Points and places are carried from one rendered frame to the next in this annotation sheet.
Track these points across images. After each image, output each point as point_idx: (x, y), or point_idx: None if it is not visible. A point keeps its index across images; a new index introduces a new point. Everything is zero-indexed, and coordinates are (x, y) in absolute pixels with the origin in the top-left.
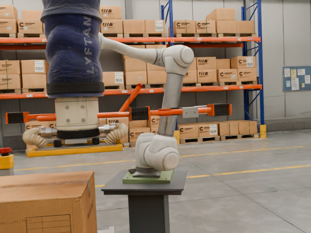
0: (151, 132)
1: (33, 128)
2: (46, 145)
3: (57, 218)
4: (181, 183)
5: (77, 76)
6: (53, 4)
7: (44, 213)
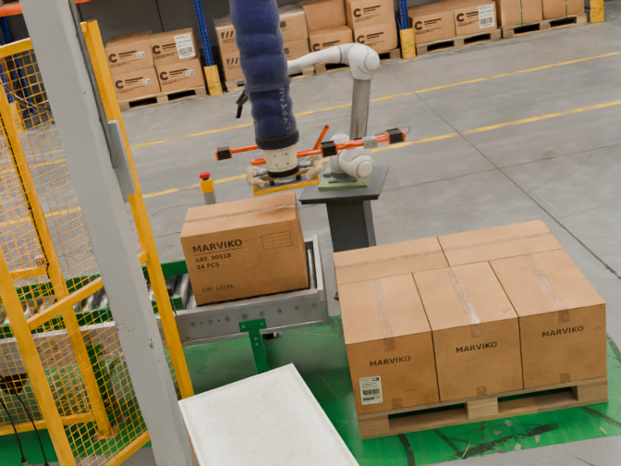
0: (343, 134)
1: (249, 171)
2: None
3: (281, 234)
4: (378, 187)
5: (280, 134)
6: (256, 83)
7: (272, 232)
